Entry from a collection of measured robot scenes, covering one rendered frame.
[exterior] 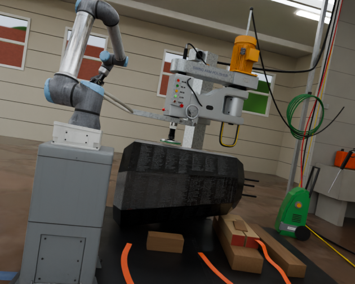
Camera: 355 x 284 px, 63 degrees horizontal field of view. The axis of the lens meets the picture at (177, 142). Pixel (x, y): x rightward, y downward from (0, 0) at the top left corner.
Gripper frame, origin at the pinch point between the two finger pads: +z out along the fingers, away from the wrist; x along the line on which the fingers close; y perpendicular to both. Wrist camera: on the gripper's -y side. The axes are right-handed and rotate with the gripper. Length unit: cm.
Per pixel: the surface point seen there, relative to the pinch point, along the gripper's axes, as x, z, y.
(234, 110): 118, -65, 64
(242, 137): 690, -176, -242
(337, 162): 378, -122, 117
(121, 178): 43, 51, 47
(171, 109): 63, -28, 35
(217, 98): 96, -64, 53
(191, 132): 145, -29, 5
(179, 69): 53, -66, 28
